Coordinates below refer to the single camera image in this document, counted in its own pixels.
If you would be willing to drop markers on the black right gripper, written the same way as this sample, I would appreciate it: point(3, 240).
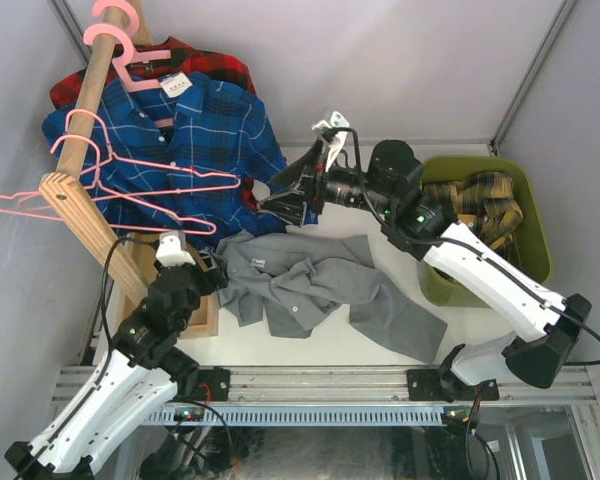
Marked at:
point(303, 182)

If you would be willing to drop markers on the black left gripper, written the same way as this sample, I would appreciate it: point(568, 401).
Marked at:
point(215, 277)

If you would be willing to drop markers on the pink wire hanger grey shirt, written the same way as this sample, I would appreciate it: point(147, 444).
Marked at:
point(62, 197)

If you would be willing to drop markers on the blue plaid shirt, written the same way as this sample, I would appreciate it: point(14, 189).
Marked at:
point(256, 224)

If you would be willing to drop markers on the white paper price tag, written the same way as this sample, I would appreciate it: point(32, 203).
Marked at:
point(175, 85)

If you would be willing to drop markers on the yellow plaid shirt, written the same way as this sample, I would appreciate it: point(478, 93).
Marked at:
point(485, 202)

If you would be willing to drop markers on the pink plastic hanger blue shirt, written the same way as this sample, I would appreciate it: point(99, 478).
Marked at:
point(112, 46)

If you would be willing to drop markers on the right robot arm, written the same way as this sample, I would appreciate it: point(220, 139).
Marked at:
point(545, 325)

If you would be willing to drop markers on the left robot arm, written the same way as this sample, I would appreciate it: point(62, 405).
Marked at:
point(142, 370)

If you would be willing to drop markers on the red plaid shirt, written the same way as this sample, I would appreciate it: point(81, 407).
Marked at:
point(205, 65)

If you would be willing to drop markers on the pink plastic hanger red shirt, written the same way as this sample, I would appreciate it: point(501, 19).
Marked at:
point(135, 34)

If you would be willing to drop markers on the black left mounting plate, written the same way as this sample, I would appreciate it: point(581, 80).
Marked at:
point(204, 385)

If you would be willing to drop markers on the black mounting plate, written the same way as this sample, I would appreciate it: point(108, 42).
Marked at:
point(204, 385)
point(432, 385)

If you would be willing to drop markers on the green plastic basket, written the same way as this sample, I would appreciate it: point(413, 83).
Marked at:
point(529, 252)

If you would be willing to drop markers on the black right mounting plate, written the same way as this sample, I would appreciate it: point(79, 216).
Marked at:
point(432, 385)

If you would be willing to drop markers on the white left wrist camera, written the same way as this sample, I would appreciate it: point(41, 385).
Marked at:
point(172, 251)

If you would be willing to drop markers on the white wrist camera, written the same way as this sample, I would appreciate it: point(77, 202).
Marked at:
point(333, 132)
point(172, 251)

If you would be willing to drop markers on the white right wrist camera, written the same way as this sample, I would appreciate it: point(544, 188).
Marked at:
point(333, 132)

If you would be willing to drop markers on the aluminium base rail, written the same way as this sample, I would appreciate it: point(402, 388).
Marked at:
point(383, 385)

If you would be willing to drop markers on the grey slotted cable duct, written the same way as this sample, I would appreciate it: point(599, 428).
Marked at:
point(303, 416)

